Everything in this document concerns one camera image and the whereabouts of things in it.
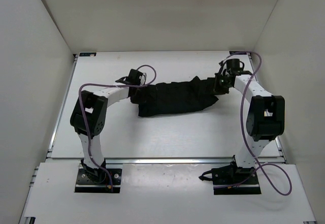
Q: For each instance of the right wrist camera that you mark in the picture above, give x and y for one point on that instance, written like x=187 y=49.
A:
x=222 y=64

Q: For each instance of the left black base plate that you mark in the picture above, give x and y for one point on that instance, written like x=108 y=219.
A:
x=87 y=183

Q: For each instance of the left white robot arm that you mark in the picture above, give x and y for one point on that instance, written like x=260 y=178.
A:
x=89 y=116

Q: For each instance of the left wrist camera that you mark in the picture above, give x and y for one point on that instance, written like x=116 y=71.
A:
x=143 y=79

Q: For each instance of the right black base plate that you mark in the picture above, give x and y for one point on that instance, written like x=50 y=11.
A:
x=233 y=180

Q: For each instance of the aluminium rail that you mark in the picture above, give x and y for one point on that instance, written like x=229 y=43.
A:
x=169 y=161

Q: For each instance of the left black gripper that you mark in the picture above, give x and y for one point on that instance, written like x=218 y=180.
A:
x=141 y=100

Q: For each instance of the table label sticker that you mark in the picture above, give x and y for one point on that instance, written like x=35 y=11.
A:
x=237 y=52
x=87 y=54

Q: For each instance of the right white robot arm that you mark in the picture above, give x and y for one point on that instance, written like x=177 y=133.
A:
x=261 y=113

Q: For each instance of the right table label sticker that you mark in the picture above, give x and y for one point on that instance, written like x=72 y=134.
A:
x=237 y=52

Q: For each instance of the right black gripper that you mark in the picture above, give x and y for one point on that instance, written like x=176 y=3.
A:
x=217 y=90

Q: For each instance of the black pleated skirt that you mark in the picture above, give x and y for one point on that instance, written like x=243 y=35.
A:
x=175 y=97

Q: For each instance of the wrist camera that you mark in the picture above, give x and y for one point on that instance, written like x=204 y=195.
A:
x=222 y=64
x=143 y=79

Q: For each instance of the left table label sticker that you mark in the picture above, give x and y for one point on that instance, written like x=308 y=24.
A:
x=87 y=54

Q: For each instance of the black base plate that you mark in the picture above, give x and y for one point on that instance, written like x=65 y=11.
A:
x=233 y=180
x=87 y=183

